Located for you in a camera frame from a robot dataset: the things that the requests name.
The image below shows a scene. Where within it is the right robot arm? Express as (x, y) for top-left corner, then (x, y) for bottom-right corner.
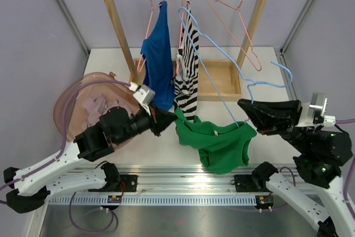
(237, 93), (354, 236)

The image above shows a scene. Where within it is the pink hanger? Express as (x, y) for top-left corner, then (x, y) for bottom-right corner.
(176, 0), (185, 76)
(206, 0), (262, 72)
(137, 0), (161, 73)

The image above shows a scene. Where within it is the mauve tank top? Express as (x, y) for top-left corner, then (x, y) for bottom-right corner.
(82, 94), (131, 130)

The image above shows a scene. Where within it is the wooden clothes rack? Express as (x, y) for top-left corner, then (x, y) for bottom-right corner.
(103, 0), (267, 102)

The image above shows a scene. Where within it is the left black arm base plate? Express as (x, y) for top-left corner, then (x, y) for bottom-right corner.
(111, 174), (138, 193)

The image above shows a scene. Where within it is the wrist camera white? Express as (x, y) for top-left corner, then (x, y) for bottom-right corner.
(129, 82), (155, 115)
(296, 92), (336, 128)

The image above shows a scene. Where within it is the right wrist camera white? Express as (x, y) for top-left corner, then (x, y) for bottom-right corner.
(296, 92), (336, 128)

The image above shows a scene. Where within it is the green tank top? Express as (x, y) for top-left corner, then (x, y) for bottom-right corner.
(175, 109), (257, 175)

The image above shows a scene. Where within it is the light blue hanger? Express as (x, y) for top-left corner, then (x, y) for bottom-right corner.
(178, 7), (293, 127)

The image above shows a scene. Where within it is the white slotted cable duct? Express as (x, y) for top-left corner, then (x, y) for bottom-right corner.
(49, 194), (256, 206)

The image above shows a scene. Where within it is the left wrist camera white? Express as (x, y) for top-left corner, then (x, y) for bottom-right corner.
(129, 82), (155, 115)

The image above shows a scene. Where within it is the aluminium mounting rail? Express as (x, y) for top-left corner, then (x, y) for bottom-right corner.
(66, 163), (339, 195)

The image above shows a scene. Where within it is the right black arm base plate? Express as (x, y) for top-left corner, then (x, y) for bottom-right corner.
(231, 172), (284, 193)

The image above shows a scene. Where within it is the translucent pink plastic basin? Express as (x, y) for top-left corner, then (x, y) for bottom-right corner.
(53, 71), (151, 152)

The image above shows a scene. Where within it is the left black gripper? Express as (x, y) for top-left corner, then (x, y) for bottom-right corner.
(115, 101), (179, 145)

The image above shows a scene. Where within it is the black white striped tank top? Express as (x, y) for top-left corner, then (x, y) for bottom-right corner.
(174, 0), (199, 121)

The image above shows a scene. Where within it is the blue tank top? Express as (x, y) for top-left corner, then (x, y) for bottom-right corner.
(141, 1), (175, 110)

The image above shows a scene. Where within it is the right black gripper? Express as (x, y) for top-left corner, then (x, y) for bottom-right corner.
(238, 97), (312, 154)

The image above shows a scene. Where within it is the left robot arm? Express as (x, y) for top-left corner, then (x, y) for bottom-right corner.
(1, 104), (177, 214)

